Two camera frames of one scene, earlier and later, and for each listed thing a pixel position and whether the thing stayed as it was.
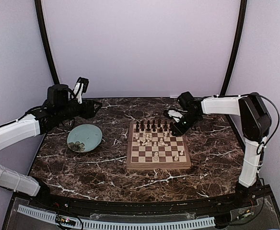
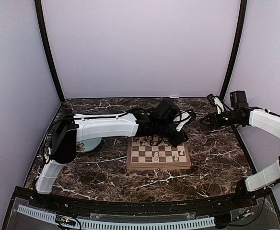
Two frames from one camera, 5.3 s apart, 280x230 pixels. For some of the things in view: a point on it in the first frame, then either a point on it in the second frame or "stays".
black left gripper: x=87 y=112 → x=180 y=137
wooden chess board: x=152 y=145 stays
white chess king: x=156 y=157 stays
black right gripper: x=180 y=132 → x=212 y=120
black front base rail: x=214 y=205 stays
